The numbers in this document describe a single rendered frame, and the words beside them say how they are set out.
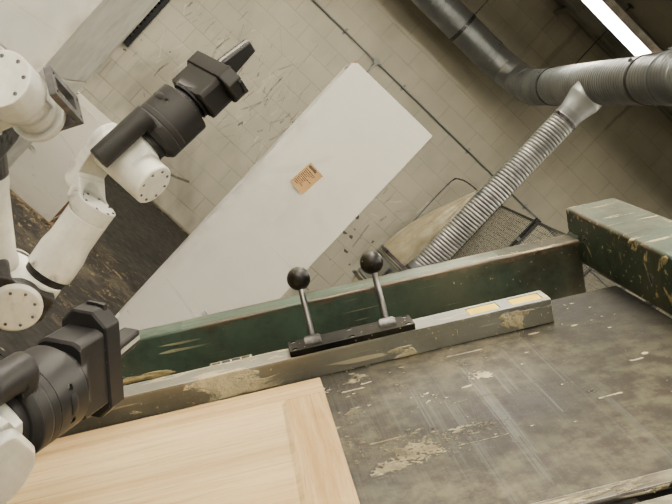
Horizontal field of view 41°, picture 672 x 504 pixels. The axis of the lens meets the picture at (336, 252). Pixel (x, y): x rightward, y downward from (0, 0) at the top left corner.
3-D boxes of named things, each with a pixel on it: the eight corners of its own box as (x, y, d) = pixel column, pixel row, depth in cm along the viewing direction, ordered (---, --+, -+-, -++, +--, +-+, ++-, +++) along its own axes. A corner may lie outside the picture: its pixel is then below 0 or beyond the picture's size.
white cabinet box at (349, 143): (116, 313, 544) (346, 65, 528) (188, 375, 553) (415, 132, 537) (96, 339, 484) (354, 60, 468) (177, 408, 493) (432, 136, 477)
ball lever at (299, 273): (303, 352, 141) (284, 273, 144) (326, 347, 141) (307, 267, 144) (302, 348, 137) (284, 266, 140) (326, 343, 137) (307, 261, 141)
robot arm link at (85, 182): (165, 159, 132) (114, 231, 134) (125, 125, 135) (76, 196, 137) (141, 151, 126) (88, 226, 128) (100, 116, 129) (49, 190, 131)
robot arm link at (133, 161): (201, 161, 135) (147, 213, 132) (154, 121, 138) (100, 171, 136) (182, 124, 124) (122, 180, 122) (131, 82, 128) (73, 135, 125)
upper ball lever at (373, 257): (376, 335, 142) (356, 257, 145) (399, 330, 142) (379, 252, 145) (378, 331, 138) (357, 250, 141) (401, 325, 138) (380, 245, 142)
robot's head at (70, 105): (-20, 75, 98) (46, 54, 98) (14, 106, 106) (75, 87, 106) (-9, 125, 96) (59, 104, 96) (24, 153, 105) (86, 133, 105)
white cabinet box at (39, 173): (1, 158, 624) (68, 82, 619) (65, 214, 633) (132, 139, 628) (-21, 162, 580) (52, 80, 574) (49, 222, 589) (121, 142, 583)
